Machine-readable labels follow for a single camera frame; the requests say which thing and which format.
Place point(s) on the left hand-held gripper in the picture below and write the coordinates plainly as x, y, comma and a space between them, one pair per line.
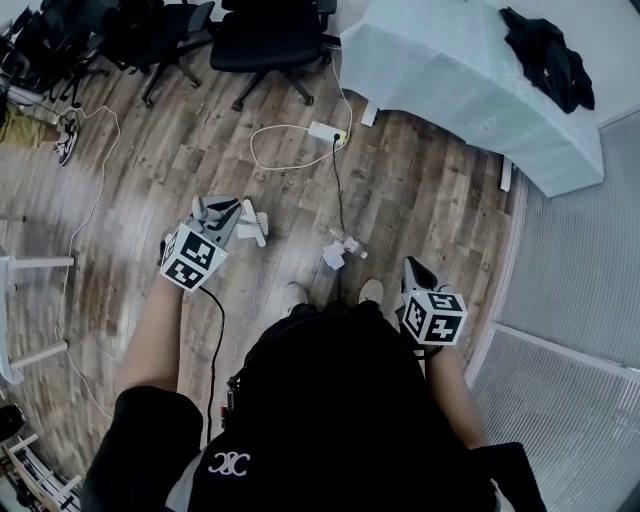
194, 256

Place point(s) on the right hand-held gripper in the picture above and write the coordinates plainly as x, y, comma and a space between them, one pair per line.
434, 317

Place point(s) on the white paper trash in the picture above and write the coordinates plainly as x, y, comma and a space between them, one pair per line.
334, 252

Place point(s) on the clear plastic bottle trash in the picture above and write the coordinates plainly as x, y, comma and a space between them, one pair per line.
350, 240

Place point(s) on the person's right forearm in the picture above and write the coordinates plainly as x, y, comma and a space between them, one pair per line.
452, 395

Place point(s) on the person's left forearm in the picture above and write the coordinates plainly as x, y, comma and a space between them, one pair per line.
152, 340

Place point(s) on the wooden floor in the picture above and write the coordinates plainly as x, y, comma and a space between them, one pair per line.
210, 165

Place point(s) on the person's right white shoe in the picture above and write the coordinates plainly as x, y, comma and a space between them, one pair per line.
371, 291

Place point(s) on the person's white shoe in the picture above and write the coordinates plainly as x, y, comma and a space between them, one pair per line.
295, 295
371, 291

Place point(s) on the person's left white shoe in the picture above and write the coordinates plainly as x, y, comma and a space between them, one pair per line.
295, 295

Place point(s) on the white power strip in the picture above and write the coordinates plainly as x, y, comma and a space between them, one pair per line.
327, 132

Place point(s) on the person's black shirt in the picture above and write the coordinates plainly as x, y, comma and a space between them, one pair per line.
330, 410

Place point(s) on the black office chair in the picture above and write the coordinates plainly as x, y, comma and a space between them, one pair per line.
160, 35
47, 45
270, 42

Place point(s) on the table with light blue cloth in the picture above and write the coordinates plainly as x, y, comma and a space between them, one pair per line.
465, 80

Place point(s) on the white stool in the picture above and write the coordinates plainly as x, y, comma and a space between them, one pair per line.
10, 310

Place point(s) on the black garment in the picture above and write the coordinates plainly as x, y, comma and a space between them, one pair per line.
550, 60

